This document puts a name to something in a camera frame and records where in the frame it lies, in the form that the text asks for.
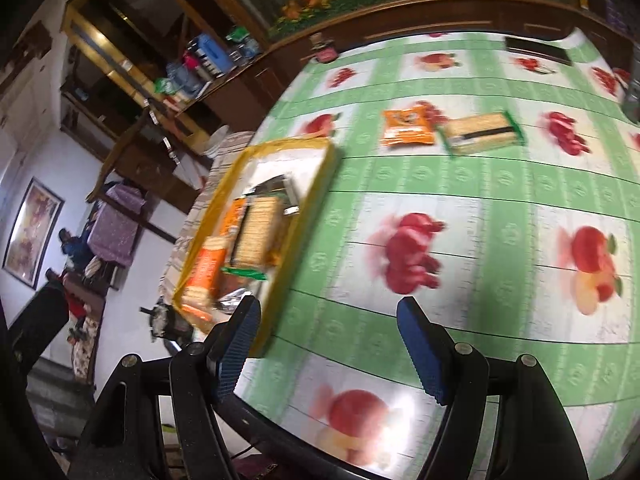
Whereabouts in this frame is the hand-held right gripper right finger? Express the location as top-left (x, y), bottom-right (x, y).
top-left (396, 296), bottom-right (593, 480)

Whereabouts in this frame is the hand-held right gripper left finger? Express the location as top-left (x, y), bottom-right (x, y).
top-left (67, 295), bottom-right (263, 480)

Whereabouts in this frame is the orange snack packet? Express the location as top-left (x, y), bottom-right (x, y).
top-left (380, 105), bottom-right (437, 149)
top-left (219, 199), bottom-right (249, 241)
top-left (179, 236), bottom-right (232, 322)

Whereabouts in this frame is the green-edged cracker packet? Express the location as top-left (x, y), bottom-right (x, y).
top-left (439, 111), bottom-right (527, 157)
top-left (226, 195), bottom-right (297, 272)

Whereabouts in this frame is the yellow cardboard box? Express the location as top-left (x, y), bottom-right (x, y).
top-left (171, 138), bottom-right (344, 358)

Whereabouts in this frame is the dark round object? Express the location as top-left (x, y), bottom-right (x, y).
top-left (140, 299), bottom-right (195, 345)

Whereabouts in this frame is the striped cloth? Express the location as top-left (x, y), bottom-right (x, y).
top-left (159, 131), bottom-right (257, 306)

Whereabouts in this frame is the purple patterned cloth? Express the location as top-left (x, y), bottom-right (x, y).
top-left (86, 182), bottom-right (147, 267)

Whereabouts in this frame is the blue box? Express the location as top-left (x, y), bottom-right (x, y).
top-left (191, 33), bottom-right (235, 75)

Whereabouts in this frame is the small red jar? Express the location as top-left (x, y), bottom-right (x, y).
top-left (309, 34), bottom-right (339, 64)

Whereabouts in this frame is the black phone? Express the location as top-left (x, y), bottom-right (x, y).
top-left (504, 36), bottom-right (574, 67)

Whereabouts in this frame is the silver metal flashlight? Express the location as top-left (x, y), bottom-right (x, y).
top-left (620, 54), bottom-right (640, 125)

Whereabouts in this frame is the framed wall picture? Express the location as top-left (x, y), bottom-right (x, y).
top-left (2, 177), bottom-right (66, 289)

